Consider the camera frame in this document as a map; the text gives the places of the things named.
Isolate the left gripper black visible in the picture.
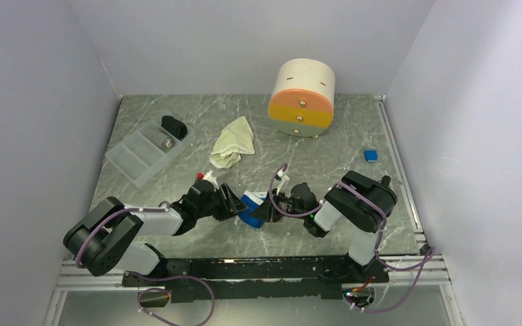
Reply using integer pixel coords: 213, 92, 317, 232
196, 183, 248, 221

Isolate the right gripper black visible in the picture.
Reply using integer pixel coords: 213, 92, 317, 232
249, 189, 307, 223

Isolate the blue underwear white trim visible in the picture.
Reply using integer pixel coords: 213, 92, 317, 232
238, 190, 267, 229

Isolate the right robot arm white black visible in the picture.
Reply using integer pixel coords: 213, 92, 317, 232
250, 168, 398, 282

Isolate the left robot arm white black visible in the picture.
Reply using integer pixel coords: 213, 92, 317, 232
62, 179, 248, 285

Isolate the cream yellow cloth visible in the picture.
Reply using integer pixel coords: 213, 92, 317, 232
209, 116, 255, 168

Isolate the black rolled sock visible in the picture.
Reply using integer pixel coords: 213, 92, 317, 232
161, 115, 188, 141

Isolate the clear plastic compartment tray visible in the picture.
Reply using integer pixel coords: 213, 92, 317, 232
105, 110, 197, 188

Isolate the round drawer cabinet orange yellow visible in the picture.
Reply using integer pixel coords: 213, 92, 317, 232
267, 58, 335, 139

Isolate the small blue block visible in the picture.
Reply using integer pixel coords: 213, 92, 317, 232
363, 149, 378, 162

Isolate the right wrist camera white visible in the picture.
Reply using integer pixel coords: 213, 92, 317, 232
276, 173, 290, 194

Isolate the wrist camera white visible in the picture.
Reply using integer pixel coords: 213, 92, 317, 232
196, 170, 220, 189
276, 173, 290, 194

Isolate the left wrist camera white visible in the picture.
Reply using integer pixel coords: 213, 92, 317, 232
196, 170, 220, 189

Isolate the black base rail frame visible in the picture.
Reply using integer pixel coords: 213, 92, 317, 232
122, 255, 390, 303

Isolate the small metal ring object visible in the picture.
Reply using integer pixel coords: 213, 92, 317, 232
163, 138, 174, 148

